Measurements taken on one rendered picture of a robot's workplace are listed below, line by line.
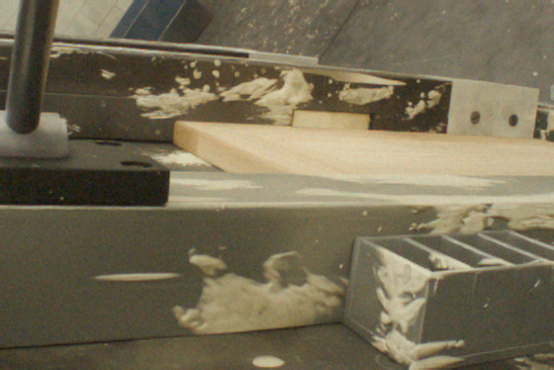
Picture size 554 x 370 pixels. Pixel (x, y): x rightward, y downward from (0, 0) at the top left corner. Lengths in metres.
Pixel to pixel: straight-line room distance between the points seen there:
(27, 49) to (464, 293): 0.14
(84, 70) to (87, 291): 0.37
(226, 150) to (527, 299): 0.29
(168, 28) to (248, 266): 4.57
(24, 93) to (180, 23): 4.62
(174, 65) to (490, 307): 0.41
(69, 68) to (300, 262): 0.36
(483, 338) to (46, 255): 0.13
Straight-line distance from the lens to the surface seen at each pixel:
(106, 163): 0.20
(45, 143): 0.20
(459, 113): 0.73
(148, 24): 4.74
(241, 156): 0.46
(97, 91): 0.56
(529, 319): 0.23
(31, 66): 0.19
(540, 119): 0.81
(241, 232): 0.21
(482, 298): 0.22
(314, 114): 0.63
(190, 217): 0.20
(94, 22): 5.72
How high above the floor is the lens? 1.44
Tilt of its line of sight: 27 degrees down
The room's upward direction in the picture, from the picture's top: 53 degrees counter-clockwise
